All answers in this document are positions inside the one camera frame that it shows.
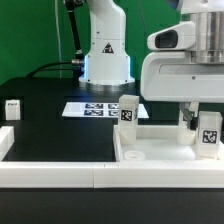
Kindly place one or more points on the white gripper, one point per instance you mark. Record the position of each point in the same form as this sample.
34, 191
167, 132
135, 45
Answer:
169, 74

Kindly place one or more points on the white square tabletop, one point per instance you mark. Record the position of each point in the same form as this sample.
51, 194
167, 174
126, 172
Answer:
154, 142

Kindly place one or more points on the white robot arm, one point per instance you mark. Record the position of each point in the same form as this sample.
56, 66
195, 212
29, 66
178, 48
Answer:
108, 65

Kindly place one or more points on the white U-shaped obstacle fence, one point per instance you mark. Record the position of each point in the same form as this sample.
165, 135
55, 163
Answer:
208, 173

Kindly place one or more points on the white marker base sheet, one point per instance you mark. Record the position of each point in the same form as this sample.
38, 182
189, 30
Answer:
91, 109

